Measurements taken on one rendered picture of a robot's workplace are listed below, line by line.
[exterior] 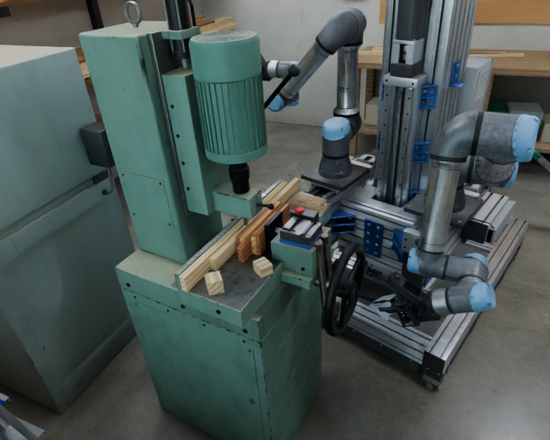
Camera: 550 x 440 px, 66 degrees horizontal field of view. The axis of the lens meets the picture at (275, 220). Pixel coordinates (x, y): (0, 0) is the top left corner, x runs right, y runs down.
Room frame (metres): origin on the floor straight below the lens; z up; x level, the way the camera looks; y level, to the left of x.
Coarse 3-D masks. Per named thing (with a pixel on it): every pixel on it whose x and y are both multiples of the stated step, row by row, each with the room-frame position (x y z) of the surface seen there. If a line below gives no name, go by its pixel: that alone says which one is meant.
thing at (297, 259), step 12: (324, 228) 1.06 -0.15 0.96; (276, 240) 1.02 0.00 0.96; (276, 252) 1.00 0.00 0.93; (288, 252) 0.98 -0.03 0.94; (300, 252) 0.96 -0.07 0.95; (312, 252) 0.95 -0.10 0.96; (288, 264) 0.98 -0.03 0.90; (300, 264) 0.96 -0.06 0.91; (312, 264) 0.95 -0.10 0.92; (312, 276) 0.95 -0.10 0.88
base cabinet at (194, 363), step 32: (160, 320) 1.07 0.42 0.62; (192, 320) 0.99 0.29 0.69; (288, 320) 1.00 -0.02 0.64; (320, 320) 1.22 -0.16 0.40; (160, 352) 1.10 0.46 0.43; (192, 352) 1.01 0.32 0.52; (224, 352) 0.93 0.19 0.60; (256, 352) 0.87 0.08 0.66; (288, 352) 0.99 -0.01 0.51; (320, 352) 1.22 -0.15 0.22; (160, 384) 1.13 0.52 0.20; (192, 384) 1.03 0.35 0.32; (224, 384) 0.94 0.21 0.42; (256, 384) 0.87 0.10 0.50; (288, 384) 0.97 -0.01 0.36; (192, 416) 1.06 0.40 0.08; (224, 416) 0.96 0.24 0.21; (256, 416) 0.88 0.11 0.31; (288, 416) 0.96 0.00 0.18
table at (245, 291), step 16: (256, 256) 1.03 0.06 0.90; (208, 272) 0.96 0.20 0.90; (224, 272) 0.96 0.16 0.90; (240, 272) 0.95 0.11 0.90; (256, 272) 0.95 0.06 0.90; (288, 272) 0.98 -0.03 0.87; (192, 288) 0.90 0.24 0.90; (224, 288) 0.89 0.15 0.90; (240, 288) 0.89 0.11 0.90; (256, 288) 0.88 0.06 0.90; (272, 288) 0.93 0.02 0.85; (192, 304) 0.88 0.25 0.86; (208, 304) 0.85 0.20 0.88; (224, 304) 0.83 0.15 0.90; (240, 304) 0.83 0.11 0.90; (256, 304) 0.86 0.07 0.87; (224, 320) 0.83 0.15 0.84; (240, 320) 0.80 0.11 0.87
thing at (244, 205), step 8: (224, 184) 1.18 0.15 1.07; (216, 192) 1.14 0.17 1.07; (224, 192) 1.13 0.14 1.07; (232, 192) 1.13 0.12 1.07; (248, 192) 1.12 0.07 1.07; (256, 192) 1.12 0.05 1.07; (216, 200) 1.14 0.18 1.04; (224, 200) 1.12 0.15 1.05; (232, 200) 1.11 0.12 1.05; (240, 200) 1.09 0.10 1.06; (248, 200) 1.08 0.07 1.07; (256, 200) 1.10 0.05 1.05; (216, 208) 1.14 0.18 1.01; (224, 208) 1.12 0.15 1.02; (232, 208) 1.11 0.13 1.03; (240, 208) 1.09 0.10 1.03; (248, 208) 1.08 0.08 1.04; (256, 208) 1.10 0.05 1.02; (240, 216) 1.10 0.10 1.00; (248, 216) 1.08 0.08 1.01
